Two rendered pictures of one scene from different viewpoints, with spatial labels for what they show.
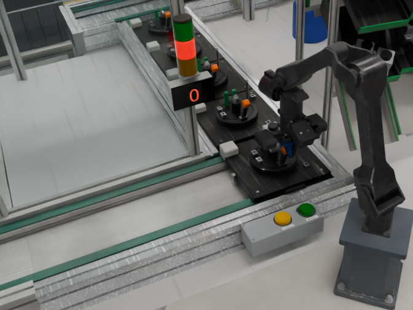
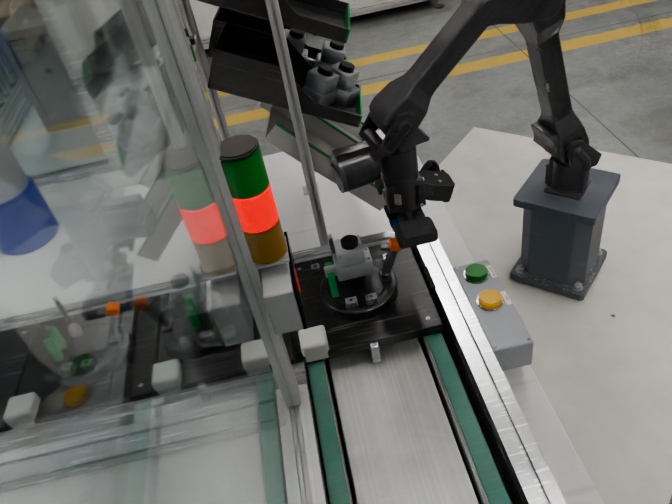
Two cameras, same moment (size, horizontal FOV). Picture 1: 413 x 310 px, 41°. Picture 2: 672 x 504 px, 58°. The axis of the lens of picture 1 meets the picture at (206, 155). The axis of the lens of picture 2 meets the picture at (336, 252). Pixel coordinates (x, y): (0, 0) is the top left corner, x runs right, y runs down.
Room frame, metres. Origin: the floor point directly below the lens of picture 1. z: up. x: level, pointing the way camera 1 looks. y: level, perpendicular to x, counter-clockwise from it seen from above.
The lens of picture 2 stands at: (1.02, 0.57, 1.74)
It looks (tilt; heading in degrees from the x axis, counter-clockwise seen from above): 40 degrees down; 287
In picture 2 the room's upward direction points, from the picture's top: 12 degrees counter-clockwise
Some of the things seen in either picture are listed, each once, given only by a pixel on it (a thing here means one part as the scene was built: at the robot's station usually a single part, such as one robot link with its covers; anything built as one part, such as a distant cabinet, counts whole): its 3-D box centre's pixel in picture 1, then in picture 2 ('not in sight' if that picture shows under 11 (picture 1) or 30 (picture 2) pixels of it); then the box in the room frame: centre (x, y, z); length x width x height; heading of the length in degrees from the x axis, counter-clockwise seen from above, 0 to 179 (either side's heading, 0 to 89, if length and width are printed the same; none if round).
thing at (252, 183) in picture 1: (273, 162); (360, 295); (1.22, -0.19, 0.96); 0.24 x 0.24 x 0.02; 19
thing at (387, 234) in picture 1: (379, 214); (567, 172); (0.85, -0.37, 1.09); 0.07 x 0.07 x 0.06; 64
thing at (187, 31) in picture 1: (183, 28); (243, 169); (1.27, 0.03, 1.38); 0.05 x 0.05 x 0.05
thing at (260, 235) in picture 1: (282, 227); (490, 312); (0.99, -0.18, 0.93); 0.21 x 0.07 x 0.06; 109
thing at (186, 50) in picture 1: (185, 46); (253, 204); (1.27, 0.03, 1.33); 0.05 x 0.05 x 0.05
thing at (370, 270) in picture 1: (372, 253); (562, 229); (0.85, -0.37, 0.96); 0.15 x 0.15 x 0.20; 64
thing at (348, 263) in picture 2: (271, 133); (346, 256); (1.23, -0.19, 1.06); 0.08 x 0.04 x 0.07; 19
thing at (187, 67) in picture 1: (187, 63); (263, 236); (1.27, 0.03, 1.28); 0.05 x 0.05 x 0.05
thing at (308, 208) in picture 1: (306, 210); (476, 274); (1.01, -0.25, 0.96); 0.04 x 0.04 x 0.02
